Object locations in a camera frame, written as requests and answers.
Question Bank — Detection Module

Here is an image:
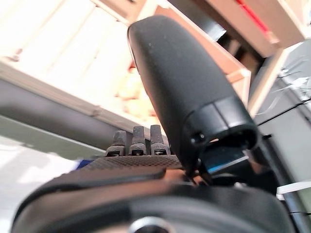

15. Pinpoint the wooden crate with divider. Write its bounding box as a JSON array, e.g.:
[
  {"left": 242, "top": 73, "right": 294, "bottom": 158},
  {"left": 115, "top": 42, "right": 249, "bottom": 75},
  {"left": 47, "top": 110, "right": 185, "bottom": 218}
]
[{"left": 167, "top": 0, "right": 307, "bottom": 58}]

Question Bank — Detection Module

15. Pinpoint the wooden display shelf stand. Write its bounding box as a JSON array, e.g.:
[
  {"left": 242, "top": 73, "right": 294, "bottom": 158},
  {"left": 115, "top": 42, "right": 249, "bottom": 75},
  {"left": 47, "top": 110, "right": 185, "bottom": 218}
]
[{"left": 0, "top": 0, "right": 311, "bottom": 156}]

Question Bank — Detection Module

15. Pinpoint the wooden slat crate with potatoes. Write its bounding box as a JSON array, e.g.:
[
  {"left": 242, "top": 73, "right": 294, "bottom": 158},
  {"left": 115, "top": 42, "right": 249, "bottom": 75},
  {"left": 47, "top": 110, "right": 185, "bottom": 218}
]
[{"left": 0, "top": 0, "right": 251, "bottom": 127}]

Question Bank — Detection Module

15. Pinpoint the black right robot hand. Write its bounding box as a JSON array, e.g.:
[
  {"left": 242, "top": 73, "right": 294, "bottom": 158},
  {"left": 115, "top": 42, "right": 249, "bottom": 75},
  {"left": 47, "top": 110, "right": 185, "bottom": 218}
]
[{"left": 11, "top": 15, "right": 292, "bottom": 233}]

